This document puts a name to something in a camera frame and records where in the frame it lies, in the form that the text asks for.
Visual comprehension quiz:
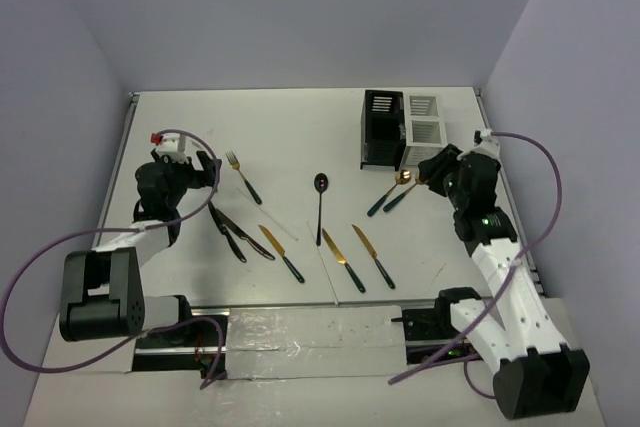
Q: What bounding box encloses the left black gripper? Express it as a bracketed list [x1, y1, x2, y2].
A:
[151, 149, 221, 209]

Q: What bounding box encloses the gold spoon green handle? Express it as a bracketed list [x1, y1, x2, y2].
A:
[383, 178, 424, 213]
[366, 169, 412, 217]

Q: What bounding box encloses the black spoon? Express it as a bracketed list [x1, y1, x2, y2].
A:
[314, 172, 329, 246]

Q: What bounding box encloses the gold knife green handle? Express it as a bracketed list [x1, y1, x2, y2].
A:
[352, 224, 396, 290]
[321, 228, 366, 294]
[259, 225, 305, 284]

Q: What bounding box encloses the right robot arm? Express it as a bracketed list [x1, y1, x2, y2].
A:
[419, 144, 590, 420]

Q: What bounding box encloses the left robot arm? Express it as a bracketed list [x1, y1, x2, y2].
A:
[59, 151, 221, 346]

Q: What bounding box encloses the white chopstick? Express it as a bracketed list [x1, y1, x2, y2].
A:
[306, 220, 340, 307]
[235, 187, 299, 241]

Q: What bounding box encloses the black steak knife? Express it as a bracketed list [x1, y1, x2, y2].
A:
[217, 209, 275, 261]
[208, 202, 247, 263]

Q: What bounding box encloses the white utensil container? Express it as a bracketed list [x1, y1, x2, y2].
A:
[400, 95, 447, 168]

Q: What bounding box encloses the black utensil container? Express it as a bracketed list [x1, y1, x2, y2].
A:
[360, 89, 406, 171]

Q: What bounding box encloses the silver tape sheet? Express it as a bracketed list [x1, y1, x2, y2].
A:
[225, 306, 407, 380]

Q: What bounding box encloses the gold fork green handle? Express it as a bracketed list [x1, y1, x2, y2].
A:
[225, 151, 263, 205]

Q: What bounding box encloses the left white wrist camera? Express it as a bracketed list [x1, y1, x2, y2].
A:
[151, 133, 191, 164]

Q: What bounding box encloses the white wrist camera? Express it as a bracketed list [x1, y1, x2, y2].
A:
[471, 128, 500, 159]
[151, 133, 191, 164]

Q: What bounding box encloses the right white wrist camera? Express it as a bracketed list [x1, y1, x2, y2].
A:
[471, 128, 500, 159]

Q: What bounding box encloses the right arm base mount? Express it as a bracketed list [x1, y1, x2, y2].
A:
[391, 300, 458, 366]

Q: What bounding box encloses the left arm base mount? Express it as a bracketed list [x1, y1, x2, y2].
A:
[131, 315, 228, 380]

